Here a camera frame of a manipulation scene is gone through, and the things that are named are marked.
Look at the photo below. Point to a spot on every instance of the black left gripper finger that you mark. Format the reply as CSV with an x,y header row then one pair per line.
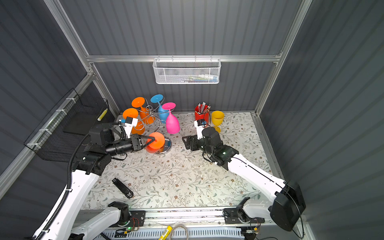
x,y
147,147
145,138

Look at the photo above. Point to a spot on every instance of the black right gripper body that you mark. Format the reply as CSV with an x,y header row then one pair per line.
x,y
197,144

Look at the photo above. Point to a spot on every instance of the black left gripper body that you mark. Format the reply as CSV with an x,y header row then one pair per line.
x,y
131,144

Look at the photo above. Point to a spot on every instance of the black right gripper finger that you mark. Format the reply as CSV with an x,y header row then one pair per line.
x,y
189,145
188,139

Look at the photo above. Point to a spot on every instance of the red wine glass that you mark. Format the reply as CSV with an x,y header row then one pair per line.
x,y
158,144

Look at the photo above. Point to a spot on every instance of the chrome wine glass rack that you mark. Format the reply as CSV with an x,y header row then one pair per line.
x,y
168,144

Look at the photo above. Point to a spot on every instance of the yellow wine glass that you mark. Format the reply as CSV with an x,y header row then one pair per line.
x,y
217,120

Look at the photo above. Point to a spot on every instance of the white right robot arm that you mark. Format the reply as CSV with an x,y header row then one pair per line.
x,y
285,199

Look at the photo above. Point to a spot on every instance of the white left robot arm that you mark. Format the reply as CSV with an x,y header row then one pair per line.
x,y
84,169

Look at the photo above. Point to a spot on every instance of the front orange wine glass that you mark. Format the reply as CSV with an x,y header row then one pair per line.
x,y
131,117

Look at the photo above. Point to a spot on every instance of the orange wine glass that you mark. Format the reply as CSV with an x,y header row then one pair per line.
x,y
144,111
131,117

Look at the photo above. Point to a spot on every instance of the pink wine glass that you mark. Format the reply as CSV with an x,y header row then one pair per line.
x,y
172,123

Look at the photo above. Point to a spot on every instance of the back orange wine glass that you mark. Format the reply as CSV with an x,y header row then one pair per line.
x,y
144,111

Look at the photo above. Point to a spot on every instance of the blue wine glass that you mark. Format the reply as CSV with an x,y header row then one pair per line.
x,y
162,113

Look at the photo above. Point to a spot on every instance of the red pencil cup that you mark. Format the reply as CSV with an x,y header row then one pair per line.
x,y
204,115

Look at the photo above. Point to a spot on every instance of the pencils in red cup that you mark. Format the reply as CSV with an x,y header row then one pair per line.
x,y
202,108

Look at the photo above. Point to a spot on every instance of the black stapler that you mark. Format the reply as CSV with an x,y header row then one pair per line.
x,y
122,188

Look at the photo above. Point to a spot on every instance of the yellow marker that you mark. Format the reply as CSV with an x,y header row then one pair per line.
x,y
166,233

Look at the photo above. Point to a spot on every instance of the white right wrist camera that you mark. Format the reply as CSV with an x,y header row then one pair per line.
x,y
200,125

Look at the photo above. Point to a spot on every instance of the black wire side basket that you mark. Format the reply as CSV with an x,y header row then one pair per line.
x,y
56,138

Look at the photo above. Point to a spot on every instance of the white wire wall basket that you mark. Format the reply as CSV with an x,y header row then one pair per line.
x,y
187,73

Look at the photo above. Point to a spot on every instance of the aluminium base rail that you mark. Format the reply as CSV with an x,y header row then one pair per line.
x,y
204,216

